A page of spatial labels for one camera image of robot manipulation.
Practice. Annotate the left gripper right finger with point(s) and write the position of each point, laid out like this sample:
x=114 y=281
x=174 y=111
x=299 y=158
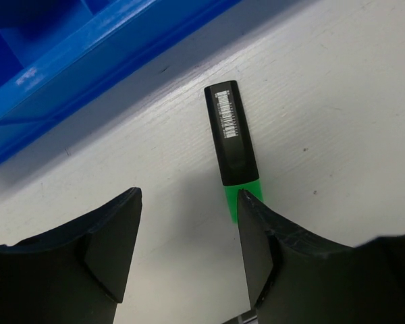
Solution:
x=296 y=276

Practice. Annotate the green black highlighter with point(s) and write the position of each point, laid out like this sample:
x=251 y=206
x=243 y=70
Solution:
x=233 y=144

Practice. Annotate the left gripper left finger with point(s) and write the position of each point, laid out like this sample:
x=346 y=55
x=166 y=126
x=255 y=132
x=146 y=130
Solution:
x=74 y=273

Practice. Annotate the blue plastic divided tray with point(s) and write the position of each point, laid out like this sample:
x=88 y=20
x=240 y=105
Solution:
x=57 y=63

